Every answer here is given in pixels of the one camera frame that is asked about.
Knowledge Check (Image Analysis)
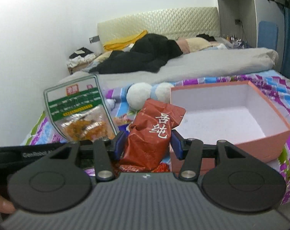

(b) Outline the wooden nightstand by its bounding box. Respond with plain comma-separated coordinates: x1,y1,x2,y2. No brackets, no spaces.
68,62,91,75

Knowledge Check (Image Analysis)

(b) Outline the pink open storage box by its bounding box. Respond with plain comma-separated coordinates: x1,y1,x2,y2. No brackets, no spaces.
170,81,290,163

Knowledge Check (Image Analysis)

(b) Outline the beige pillow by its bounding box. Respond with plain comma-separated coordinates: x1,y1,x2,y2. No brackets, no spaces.
176,37,220,54

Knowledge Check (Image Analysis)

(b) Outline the colourful floral bed sheet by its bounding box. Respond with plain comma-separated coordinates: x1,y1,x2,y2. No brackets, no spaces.
27,75,290,202

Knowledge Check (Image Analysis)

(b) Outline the cream quilted headboard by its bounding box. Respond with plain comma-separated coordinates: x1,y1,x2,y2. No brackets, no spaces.
97,7,221,45

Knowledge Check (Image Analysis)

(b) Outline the yellow folded blanket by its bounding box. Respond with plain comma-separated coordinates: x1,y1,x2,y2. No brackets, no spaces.
103,30,148,51

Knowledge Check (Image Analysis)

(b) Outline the clothes pile on nightstand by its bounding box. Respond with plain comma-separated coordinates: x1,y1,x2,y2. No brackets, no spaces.
67,47,96,68

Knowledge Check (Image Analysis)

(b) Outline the white blue plush toy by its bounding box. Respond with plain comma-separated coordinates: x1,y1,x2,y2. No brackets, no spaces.
106,82,175,112

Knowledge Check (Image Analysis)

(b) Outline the wall socket plate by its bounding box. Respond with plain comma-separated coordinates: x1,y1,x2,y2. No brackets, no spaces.
89,35,100,44

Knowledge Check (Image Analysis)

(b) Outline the dark red snack bag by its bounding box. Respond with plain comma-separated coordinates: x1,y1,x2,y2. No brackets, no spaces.
117,99,186,172

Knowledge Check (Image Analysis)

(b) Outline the grey white wardrobe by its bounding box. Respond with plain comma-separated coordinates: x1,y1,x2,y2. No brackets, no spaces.
217,0,285,71

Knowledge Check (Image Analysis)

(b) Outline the blue foam pad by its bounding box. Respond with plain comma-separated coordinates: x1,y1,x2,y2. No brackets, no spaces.
257,21,278,50

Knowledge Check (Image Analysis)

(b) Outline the black jacket on bed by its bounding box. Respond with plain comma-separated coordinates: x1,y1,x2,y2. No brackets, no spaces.
89,33,183,74

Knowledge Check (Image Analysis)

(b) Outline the person's left hand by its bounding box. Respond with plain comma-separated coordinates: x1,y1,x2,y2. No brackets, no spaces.
0,195,16,214

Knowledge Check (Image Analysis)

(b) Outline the green label snack pouch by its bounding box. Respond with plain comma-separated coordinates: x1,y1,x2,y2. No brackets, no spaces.
43,74,118,141

